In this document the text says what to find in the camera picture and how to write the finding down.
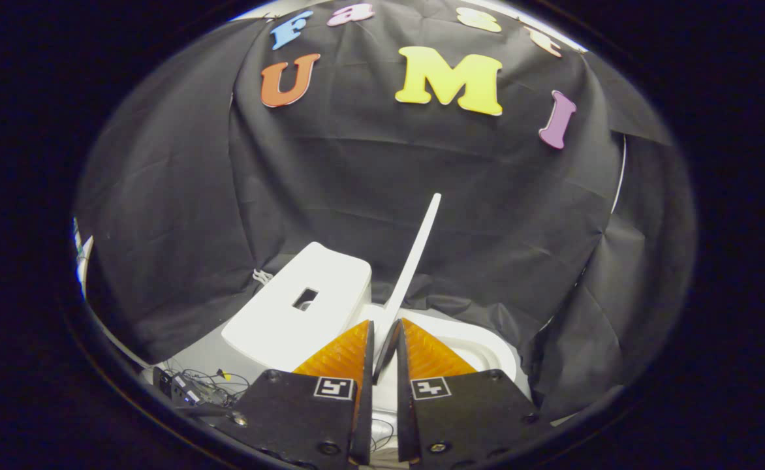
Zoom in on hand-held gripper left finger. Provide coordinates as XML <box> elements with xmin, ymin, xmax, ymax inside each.
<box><xmin>196</xmin><ymin>319</ymin><xmax>375</xmax><ymax>467</ymax></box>

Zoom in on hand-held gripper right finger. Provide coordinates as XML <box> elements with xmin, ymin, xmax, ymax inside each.
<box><xmin>396</xmin><ymin>318</ymin><xmax>553</xmax><ymax>467</ymax></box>

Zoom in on black backdrop cloth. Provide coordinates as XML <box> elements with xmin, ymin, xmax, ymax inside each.
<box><xmin>72</xmin><ymin>0</ymin><xmax>696</xmax><ymax>422</ymax></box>

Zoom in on tangled cable bundle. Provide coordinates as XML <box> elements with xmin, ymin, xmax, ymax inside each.
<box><xmin>161</xmin><ymin>368</ymin><xmax>253</xmax><ymax>407</ymax></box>

